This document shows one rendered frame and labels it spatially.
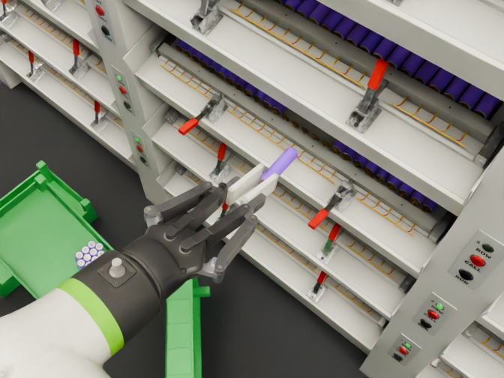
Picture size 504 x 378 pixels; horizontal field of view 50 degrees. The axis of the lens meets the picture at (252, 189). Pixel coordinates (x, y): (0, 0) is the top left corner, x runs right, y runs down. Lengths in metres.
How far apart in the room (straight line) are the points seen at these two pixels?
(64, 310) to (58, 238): 0.87
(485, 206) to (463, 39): 0.20
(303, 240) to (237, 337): 0.38
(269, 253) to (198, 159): 0.27
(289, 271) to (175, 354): 0.30
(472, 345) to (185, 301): 0.54
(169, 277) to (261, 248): 0.64
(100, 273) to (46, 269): 0.84
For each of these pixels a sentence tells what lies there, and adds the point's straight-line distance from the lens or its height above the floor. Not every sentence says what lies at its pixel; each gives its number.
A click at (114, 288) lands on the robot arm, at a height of 0.75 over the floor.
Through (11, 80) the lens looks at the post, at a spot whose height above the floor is 0.03.
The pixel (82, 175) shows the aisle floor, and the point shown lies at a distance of 1.60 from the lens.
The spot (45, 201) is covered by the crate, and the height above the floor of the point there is 0.10.
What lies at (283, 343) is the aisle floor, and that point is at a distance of 1.32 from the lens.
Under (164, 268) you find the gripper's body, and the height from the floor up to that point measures 0.72.
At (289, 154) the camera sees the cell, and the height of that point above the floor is 0.65.
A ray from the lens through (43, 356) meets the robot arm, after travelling 0.54.
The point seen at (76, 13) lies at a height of 0.55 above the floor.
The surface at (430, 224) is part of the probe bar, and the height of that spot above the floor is 0.58.
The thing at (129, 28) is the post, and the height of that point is 0.63.
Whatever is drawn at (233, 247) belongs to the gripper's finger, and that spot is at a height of 0.69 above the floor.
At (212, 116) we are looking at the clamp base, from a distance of 0.93.
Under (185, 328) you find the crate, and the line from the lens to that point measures 1.13.
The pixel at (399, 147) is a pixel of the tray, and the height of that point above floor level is 0.74.
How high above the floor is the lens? 1.27
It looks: 58 degrees down
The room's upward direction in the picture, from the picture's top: straight up
